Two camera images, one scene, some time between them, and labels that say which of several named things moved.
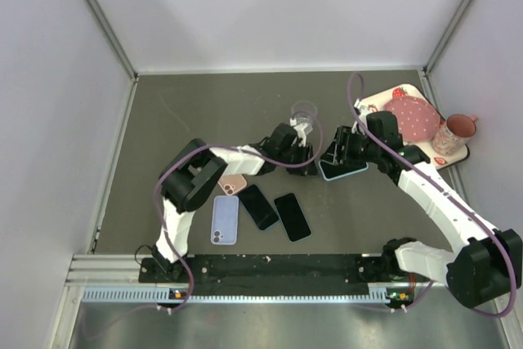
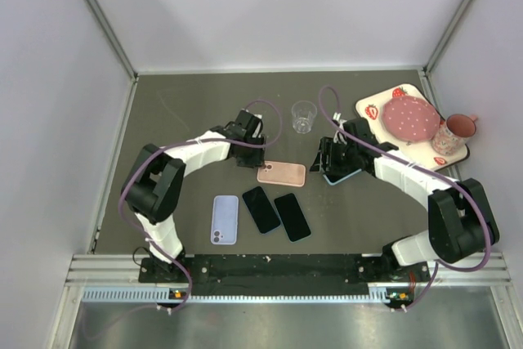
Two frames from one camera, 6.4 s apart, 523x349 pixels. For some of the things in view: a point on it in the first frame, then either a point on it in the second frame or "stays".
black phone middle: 292,217 stays
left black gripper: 309,169 → 256,160
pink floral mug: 452,136 stays
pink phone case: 231,183 → 282,173
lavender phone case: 225,219 stays
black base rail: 277,276 stays
